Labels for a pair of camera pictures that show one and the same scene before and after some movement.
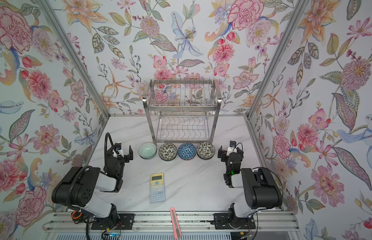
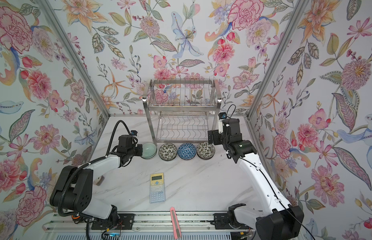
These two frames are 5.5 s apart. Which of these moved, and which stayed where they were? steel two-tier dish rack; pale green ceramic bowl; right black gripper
Moved: right black gripper
Stayed: pale green ceramic bowl; steel two-tier dish rack
